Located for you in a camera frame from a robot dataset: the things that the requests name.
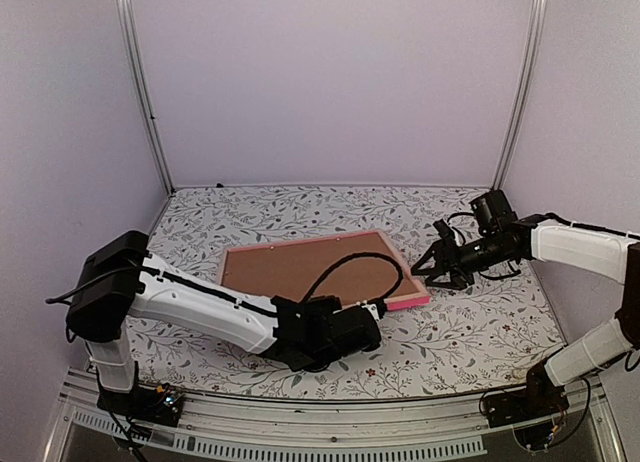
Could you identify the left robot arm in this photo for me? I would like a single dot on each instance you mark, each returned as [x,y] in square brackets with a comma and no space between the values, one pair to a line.
[124,279]

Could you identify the floral patterned table cover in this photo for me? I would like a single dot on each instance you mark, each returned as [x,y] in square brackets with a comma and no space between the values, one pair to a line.
[485,336]

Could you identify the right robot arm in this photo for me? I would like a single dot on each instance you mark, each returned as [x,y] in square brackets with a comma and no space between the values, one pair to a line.
[591,272]

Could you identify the pink wooden picture frame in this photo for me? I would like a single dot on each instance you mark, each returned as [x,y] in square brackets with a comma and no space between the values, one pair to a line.
[410,299]

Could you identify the aluminium front rail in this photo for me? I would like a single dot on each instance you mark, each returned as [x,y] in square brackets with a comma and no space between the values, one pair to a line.
[587,431]

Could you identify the left aluminium corner post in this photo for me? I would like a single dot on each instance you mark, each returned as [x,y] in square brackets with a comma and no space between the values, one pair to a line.
[133,51]

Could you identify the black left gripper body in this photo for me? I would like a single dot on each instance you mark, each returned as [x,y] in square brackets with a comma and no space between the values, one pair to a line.
[313,309]

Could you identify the right aluminium corner post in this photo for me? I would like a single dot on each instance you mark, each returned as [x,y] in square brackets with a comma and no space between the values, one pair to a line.
[532,44]

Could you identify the perforated metal strip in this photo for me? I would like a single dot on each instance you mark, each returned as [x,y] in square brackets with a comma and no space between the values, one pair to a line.
[227,429]

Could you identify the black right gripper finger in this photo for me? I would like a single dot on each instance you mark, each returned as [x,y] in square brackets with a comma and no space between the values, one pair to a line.
[435,262]
[456,281]

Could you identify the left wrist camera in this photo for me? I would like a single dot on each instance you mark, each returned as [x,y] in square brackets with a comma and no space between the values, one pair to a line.
[352,330]

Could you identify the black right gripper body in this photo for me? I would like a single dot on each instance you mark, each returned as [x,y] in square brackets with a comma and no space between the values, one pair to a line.
[481,257]

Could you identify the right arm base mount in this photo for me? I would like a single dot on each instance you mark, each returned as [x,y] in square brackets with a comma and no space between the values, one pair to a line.
[502,407]

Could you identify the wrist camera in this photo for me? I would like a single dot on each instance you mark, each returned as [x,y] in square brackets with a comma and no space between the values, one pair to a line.
[492,212]
[352,330]

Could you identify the aluminium corner post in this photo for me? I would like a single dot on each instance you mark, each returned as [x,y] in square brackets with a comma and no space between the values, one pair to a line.
[133,51]
[532,44]

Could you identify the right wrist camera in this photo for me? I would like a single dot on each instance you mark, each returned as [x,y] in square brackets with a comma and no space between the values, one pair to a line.
[492,212]

